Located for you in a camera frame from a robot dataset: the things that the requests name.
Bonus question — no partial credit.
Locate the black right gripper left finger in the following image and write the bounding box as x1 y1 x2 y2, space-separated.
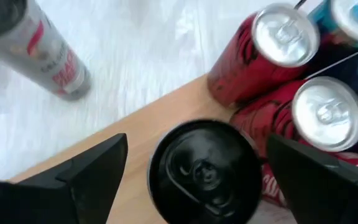
0 133 129 224

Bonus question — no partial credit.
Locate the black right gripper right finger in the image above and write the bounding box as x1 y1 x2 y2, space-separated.
267 134 358 224

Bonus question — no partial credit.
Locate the red cola can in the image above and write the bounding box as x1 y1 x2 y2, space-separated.
206 2 321 110
261 151 358 208
229 76 358 156

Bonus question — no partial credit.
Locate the white Celsius drink can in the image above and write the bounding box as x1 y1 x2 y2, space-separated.
147 119 263 224
0 0 92 102

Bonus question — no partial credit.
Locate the wooden shelf with black frame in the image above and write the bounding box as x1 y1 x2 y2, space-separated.
9 0 358 224

